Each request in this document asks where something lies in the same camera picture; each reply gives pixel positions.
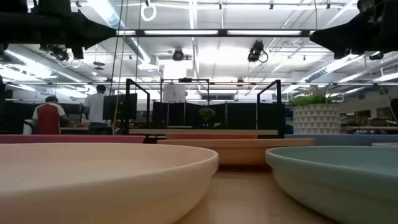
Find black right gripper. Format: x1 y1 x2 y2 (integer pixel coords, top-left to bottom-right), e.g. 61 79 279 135
310 0 391 60

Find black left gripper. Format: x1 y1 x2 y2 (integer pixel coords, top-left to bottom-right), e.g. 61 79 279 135
37 0 118 60

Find pink plate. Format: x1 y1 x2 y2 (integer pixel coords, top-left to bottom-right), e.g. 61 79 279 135
0 134 146 144

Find light blue plate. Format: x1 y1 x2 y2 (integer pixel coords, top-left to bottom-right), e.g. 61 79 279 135
265 145 398 224

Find cream plate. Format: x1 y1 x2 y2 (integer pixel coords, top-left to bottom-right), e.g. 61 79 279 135
0 142 220 224

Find peach orange plate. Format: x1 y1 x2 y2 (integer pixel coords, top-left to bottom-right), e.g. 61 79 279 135
156 138 315 166

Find wooden shelf board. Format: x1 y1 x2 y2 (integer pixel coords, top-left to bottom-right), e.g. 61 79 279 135
129 129 279 136

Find green leafy plant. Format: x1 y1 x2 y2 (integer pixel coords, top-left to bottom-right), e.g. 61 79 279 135
289 86 336 107

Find person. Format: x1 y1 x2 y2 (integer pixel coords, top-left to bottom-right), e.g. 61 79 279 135
32 95 72 135
83 84 108 135

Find black monitor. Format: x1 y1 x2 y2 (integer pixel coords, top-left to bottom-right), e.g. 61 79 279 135
102 93 138 121

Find white triangle pattern planter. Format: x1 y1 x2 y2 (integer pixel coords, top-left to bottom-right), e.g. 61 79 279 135
292 103 341 135

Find round black ceiling fixture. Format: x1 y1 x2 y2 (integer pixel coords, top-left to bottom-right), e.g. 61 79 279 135
172 48 185 62

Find wooden background desk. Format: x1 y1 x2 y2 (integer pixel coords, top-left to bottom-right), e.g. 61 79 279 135
340 125 398 131

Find white background cylinder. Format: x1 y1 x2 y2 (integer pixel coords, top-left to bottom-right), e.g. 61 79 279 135
162 83 187 103

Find black overhead light bar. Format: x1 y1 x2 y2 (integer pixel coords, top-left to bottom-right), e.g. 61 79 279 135
115 29 315 38

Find white container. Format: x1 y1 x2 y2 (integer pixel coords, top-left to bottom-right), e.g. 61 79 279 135
22 119 35 135

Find black partition panels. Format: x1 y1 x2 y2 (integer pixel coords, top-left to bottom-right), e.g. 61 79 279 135
152 101 285 130

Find small green plant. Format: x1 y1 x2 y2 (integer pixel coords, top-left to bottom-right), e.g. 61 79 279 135
198 107 217 128

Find dark hanging cable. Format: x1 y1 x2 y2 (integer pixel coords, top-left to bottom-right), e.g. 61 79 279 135
108 0 124 94

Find yellowish hanging cable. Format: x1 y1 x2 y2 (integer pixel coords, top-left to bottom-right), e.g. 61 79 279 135
112 0 129 133

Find white cable ring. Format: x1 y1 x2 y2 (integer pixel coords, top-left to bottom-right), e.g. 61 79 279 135
140 2 157 22

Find black overhead camera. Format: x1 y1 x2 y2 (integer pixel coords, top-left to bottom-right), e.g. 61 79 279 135
247 39 269 63

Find black metal shelf frame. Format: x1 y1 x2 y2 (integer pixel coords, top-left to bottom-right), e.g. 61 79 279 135
124 78 286 138

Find long horizontal metal rail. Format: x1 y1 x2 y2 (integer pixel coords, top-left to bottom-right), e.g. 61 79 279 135
0 82 398 86

